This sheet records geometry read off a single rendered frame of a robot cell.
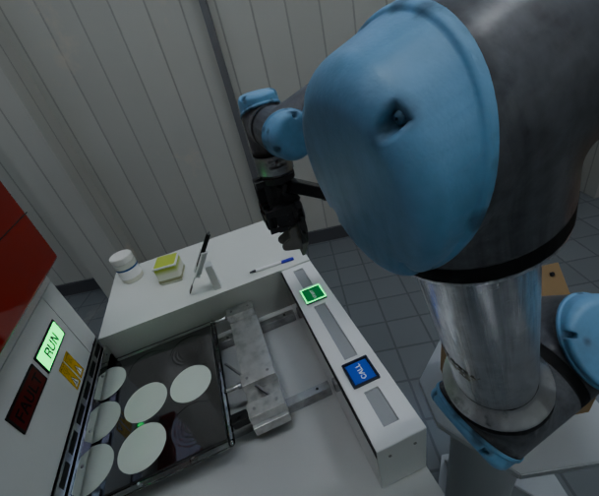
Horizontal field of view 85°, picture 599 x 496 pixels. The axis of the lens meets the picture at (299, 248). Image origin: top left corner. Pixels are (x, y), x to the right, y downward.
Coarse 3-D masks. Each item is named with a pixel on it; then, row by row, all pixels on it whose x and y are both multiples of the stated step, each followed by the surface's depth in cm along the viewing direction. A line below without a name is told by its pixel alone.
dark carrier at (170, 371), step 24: (192, 336) 91; (120, 360) 89; (144, 360) 87; (168, 360) 85; (192, 360) 84; (144, 384) 81; (168, 384) 79; (216, 384) 76; (168, 408) 73; (192, 408) 72; (216, 408) 71; (120, 432) 71; (168, 432) 69; (192, 432) 68; (216, 432) 66; (168, 456) 64; (192, 456) 64; (120, 480) 62
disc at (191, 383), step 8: (192, 368) 82; (200, 368) 81; (208, 368) 80; (184, 376) 80; (192, 376) 80; (200, 376) 79; (208, 376) 78; (176, 384) 79; (184, 384) 78; (192, 384) 78; (200, 384) 77; (208, 384) 77; (176, 392) 77; (184, 392) 76; (192, 392) 76; (200, 392) 75; (176, 400) 75; (184, 400) 74; (192, 400) 74
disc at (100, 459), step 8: (96, 448) 69; (104, 448) 69; (96, 456) 68; (104, 456) 67; (112, 456) 67; (88, 464) 67; (96, 464) 66; (104, 464) 66; (112, 464) 66; (88, 472) 65; (96, 472) 65; (104, 472) 64; (88, 480) 64; (96, 480) 63; (88, 488) 63
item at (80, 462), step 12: (108, 348) 90; (108, 360) 87; (96, 372) 81; (96, 384) 78; (96, 396) 76; (96, 408) 75; (84, 420) 70; (84, 432) 68; (84, 444) 66; (84, 456) 65; (72, 468) 62; (84, 468) 64; (72, 480) 60; (72, 492) 59
